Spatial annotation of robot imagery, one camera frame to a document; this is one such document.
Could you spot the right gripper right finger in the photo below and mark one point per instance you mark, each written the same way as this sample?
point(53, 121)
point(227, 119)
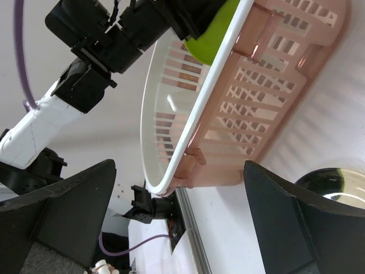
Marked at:
point(299, 231)

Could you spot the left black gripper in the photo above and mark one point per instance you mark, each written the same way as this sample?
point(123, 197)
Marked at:
point(115, 41)

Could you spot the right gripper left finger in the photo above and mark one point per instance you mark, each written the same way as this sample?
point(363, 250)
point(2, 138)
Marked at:
point(65, 217)

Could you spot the cream plate with black spot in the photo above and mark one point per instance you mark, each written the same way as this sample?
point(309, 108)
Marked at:
point(337, 184)

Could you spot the lime green plate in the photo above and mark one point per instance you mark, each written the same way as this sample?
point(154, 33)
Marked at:
point(205, 48)

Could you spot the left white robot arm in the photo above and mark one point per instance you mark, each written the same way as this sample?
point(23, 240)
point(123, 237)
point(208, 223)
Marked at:
point(27, 163)

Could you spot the pink white dish rack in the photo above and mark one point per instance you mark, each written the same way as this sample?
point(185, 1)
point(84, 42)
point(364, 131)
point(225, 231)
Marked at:
point(200, 123)

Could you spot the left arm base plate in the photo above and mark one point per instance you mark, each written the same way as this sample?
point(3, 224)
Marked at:
point(145, 209)

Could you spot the aluminium rail front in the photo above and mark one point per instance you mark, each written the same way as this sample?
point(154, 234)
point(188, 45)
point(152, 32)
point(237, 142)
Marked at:
point(191, 228)

